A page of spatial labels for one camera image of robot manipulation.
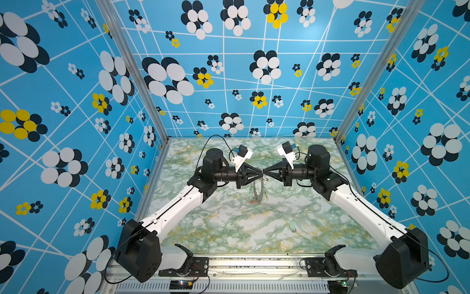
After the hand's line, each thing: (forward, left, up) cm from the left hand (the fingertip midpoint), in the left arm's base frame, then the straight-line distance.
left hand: (261, 174), depth 68 cm
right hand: (+1, -1, 0) cm, 2 cm away
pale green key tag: (-9, -17, -29) cm, 35 cm away
